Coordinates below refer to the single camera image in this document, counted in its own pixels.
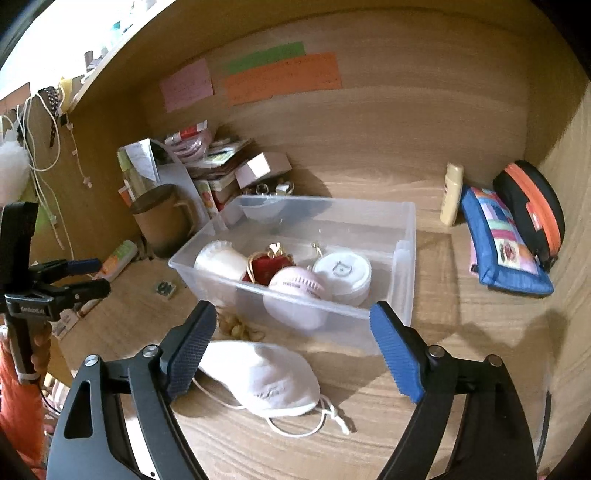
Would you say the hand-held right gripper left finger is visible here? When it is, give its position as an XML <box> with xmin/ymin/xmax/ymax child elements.
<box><xmin>46</xmin><ymin>300</ymin><xmax>218</xmax><ymax>480</ymax></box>

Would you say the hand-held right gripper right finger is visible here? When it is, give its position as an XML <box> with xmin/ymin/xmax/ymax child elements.
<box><xmin>369</xmin><ymin>301</ymin><xmax>539</xmax><ymax>480</ymax></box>

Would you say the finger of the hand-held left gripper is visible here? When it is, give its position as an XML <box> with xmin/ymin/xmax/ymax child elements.
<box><xmin>28</xmin><ymin>257</ymin><xmax>101</xmax><ymax>283</ymax></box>
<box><xmin>56</xmin><ymin>279</ymin><xmax>112</xmax><ymax>308</ymax></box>

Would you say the clear plastic storage box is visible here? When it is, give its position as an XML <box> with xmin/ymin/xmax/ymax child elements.
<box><xmin>168</xmin><ymin>195</ymin><xmax>417</xmax><ymax>357</ymax></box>

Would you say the white face mask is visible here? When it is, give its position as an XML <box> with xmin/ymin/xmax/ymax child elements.
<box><xmin>191</xmin><ymin>339</ymin><xmax>356</xmax><ymax>437</ymax></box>

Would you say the person's left forearm orange sleeve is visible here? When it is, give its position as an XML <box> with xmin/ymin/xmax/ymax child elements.
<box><xmin>0</xmin><ymin>323</ymin><xmax>48</xmax><ymax>468</ymax></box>

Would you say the wooden desktop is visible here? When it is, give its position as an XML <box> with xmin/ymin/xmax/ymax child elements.
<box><xmin>46</xmin><ymin>161</ymin><xmax>574</xmax><ymax>480</ymax></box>

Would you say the person's left hand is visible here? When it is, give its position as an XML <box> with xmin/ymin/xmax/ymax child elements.
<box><xmin>28</xmin><ymin>318</ymin><xmax>52</xmax><ymax>376</ymax></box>

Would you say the green orange tube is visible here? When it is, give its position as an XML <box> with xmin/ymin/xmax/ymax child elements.
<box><xmin>90</xmin><ymin>240</ymin><xmax>140</xmax><ymax>282</ymax></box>

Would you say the brown mug with lid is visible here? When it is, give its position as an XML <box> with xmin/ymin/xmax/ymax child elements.
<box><xmin>129</xmin><ymin>185</ymin><xmax>197</xmax><ymax>258</ymax></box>

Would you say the white plush toy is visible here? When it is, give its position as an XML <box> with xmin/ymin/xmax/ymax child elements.
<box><xmin>0</xmin><ymin>137</ymin><xmax>31</xmax><ymax>205</ymax></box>

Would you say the white ruffled cup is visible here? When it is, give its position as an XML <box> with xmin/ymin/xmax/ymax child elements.
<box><xmin>194</xmin><ymin>241</ymin><xmax>253</xmax><ymax>282</ymax></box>

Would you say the white round compact case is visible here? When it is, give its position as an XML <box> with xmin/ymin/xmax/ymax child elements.
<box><xmin>313</xmin><ymin>251</ymin><xmax>373</xmax><ymax>306</ymax></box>

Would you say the red pouch with gold clasp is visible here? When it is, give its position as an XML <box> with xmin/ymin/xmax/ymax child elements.
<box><xmin>243</xmin><ymin>244</ymin><xmax>296</xmax><ymax>285</ymax></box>

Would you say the pink white round jar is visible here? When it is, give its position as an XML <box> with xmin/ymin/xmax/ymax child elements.
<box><xmin>263</xmin><ymin>267</ymin><xmax>334</xmax><ymax>331</ymax></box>

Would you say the white folded paper bag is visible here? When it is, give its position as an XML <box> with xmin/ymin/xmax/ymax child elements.
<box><xmin>117</xmin><ymin>138</ymin><xmax>160</xmax><ymax>184</ymax></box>

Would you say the orange print carton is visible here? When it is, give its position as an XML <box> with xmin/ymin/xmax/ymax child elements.
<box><xmin>194</xmin><ymin>178</ymin><xmax>241</xmax><ymax>219</ymax></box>

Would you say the blue patchwork pencil pouch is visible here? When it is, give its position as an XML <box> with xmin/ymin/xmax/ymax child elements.
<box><xmin>462</xmin><ymin>185</ymin><xmax>555</xmax><ymax>296</ymax></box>

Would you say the cream lotion bottle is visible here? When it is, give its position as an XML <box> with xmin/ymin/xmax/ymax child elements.
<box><xmin>440</xmin><ymin>162</ymin><xmax>464</xmax><ymax>226</ymax></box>

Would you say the pink clear plastic packet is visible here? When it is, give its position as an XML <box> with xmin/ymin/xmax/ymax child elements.
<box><xmin>164</xmin><ymin>121</ymin><xmax>216</xmax><ymax>160</ymax></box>

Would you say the small glass jar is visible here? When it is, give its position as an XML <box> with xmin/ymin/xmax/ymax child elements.
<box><xmin>252</xmin><ymin>181</ymin><xmax>296</xmax><ymax>197</ymax></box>

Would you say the small white cardboard box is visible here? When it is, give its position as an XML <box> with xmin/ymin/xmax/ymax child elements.
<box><xmin>235</xmin><ymin>152</ymin><xmax>293</xmax><ymax>189</ymax></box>

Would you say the black case with orange zip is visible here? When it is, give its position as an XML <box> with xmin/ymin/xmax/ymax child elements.
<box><xmin>492</xmin><ymin>160</ymin><xmax>566</xmax><ymax>273</ymax></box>

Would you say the pink paper note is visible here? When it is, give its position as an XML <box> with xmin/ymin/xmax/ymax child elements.
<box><xmin>160</xmin><ymin>58</ymin><xmax>214</xmax><ymax>114</ymax></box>

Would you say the orange paper note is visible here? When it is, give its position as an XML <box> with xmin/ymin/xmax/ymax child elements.
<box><xmin>225</xmin><ymin>53</ymin><xmax>343</xmax><ymax>106</ymax></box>

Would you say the green paper note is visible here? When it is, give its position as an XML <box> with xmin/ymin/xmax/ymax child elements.
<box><xmin>223</xmin><ymin>41</ymin><xmax>307</xmax><ymax>75</ymax></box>

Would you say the gold bead bracelet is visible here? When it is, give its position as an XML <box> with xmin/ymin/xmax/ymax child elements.
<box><xmin>217</xmin><ymin>311</ymin><xmax>267</xmax><ymax>343</ymax></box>

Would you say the white cable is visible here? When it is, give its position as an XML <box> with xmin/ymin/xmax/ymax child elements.
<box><xmin>17</xmin><ymin>90</ymin><xmax>75</xmax><ymax>252</ymax></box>

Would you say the dark beaded strap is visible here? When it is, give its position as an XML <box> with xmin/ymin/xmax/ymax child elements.
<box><xmin>39</xmin><ymin>85</ymin><xmax>64</xmax><ymax>149</ymax></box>

